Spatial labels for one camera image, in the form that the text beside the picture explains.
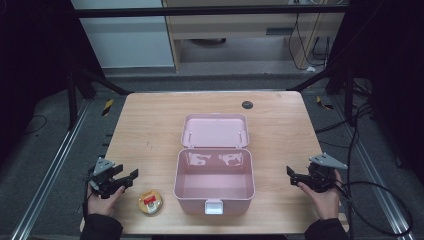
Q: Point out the person's left hand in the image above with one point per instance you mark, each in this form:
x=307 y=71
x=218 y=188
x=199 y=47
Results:
x=104 y=200

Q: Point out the aluminium rail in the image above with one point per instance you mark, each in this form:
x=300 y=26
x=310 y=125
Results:
x=373 y=173
x=50 y=170

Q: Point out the pink storage box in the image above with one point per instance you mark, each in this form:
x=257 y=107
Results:
x=215 y=163

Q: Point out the round yellow tin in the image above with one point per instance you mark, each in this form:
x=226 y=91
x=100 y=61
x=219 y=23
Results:
x=150 y=201

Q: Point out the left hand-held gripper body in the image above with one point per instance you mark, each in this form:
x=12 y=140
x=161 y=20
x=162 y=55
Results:
x=101 y=178

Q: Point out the black crossbar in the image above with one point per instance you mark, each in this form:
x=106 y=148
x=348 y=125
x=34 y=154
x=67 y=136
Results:
x=206 y=11

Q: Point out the white cabinet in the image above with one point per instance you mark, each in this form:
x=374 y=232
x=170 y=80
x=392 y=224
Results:
x=123 y=33

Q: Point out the yellow black hazard tape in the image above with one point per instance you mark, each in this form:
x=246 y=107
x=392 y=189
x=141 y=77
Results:
x=323 y=104
x=107 y=107

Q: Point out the person's right hand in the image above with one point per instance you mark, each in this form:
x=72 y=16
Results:
x=322 y=200

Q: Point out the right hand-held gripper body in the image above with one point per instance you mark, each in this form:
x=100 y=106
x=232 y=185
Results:
x=320 y=176

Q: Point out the black metal stand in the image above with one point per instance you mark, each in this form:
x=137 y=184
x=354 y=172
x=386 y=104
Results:
x=340 y=86
x=83 y=90

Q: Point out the black table grommet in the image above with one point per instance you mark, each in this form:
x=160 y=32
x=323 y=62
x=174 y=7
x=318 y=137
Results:
x=247 y=105

